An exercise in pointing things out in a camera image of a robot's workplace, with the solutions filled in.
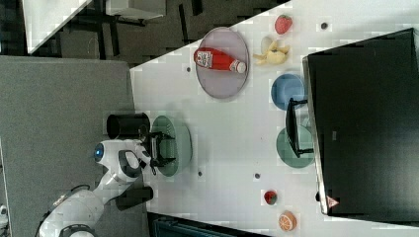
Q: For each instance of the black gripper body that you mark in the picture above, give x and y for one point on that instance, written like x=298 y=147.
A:
x=151 y=143

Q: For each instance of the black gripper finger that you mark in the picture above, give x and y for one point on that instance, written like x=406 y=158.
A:
x=165 y=161
x=163 y=135

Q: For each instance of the green plastic strainer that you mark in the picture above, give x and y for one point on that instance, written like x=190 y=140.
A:
x=180 y=148

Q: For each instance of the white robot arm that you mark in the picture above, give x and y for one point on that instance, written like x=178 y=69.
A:
x=76 y=213

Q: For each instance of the blue crate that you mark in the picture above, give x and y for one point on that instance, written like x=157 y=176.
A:
x=166 y=227

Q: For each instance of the purple round plate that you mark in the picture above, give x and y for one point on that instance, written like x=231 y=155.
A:
x=223 y=84

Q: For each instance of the red ketchup bottle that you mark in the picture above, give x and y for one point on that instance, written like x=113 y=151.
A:
x=214 y=59

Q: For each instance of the red strawberry toy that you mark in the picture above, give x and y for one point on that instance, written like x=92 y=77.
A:
x=270 y=197

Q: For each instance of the blue cup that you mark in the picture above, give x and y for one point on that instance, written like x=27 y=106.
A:
x=287 y=86

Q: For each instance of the yellow peeled banana toy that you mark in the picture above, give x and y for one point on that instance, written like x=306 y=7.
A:
x=271 y=52

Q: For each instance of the orange slice toy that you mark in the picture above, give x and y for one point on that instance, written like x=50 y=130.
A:
x=287 y=221

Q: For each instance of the green mug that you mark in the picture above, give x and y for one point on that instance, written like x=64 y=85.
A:
x=286 y=152

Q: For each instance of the pink strawberry toy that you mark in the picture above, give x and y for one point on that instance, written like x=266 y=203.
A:
x=283 y=24

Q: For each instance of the white background table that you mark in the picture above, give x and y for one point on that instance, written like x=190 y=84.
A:
x=43 y=18

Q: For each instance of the black toaster oven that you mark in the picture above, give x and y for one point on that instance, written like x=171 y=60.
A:
x=362 y=100

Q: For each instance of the black cylinder post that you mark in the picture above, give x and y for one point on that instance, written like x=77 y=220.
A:
x=128 y=126

